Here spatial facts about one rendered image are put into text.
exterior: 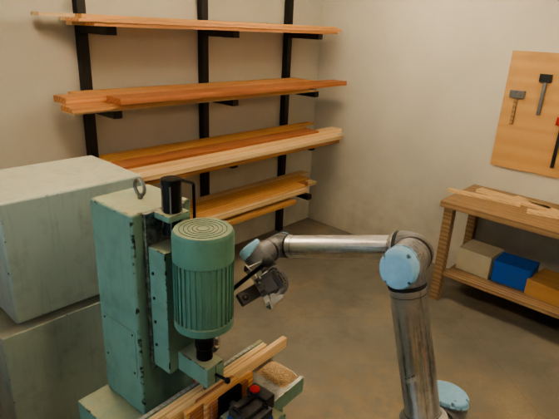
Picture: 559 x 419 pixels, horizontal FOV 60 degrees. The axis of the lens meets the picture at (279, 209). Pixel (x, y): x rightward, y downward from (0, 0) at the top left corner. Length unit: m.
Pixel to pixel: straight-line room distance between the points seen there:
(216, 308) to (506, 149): 3.34
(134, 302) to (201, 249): 0.36
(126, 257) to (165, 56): 2.64
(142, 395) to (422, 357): 0.90
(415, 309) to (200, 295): 0.62
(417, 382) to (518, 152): 2.99
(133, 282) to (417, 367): 0.89
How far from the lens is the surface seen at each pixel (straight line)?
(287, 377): 1.77
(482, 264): 4.18
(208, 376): 1.57
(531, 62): 4.27
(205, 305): 1.40
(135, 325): 1.63
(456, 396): 1.87
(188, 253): 1.33
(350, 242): 1.69
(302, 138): 4.48
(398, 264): 1.45
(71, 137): 3.66
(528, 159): 4.33
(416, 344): 1.56
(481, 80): 4.42
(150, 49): 3.90
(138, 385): 1.77
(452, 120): 4.53
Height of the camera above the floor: 2.04
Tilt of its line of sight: 20 degrees down
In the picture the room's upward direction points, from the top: 3 degrees clockwise
